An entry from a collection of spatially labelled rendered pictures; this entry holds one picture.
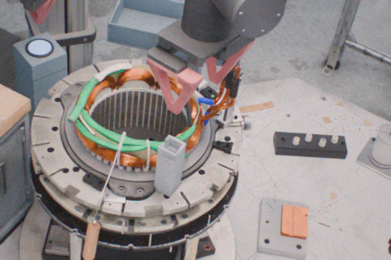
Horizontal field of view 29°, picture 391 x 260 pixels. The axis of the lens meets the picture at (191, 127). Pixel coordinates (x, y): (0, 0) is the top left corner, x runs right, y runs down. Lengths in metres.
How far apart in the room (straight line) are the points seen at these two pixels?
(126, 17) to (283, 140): 0.42
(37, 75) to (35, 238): 0.29
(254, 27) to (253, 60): 2.25
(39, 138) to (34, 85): 0.25
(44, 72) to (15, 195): 0.22
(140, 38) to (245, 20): 0.66
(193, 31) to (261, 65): 2.16
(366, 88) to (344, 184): 1.47
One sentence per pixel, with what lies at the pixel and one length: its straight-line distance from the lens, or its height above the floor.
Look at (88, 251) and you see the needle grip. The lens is 1.10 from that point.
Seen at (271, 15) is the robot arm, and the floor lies 1.48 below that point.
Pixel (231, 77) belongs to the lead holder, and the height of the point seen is 1.22.
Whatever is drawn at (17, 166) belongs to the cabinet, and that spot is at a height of 0.92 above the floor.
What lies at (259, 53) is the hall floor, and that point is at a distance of 3.04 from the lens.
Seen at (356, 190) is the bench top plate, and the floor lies 0.78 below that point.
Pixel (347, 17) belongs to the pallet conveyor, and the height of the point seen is 0.25.
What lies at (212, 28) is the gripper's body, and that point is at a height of 1.42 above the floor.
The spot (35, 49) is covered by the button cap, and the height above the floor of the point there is 1.04.
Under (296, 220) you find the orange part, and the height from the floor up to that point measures 0.81.
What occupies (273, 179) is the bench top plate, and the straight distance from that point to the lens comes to 1.54.
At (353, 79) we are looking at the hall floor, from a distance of 3.04.
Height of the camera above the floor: 1.93
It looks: 46 degrees down
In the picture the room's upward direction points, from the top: 9 degrees clockwise
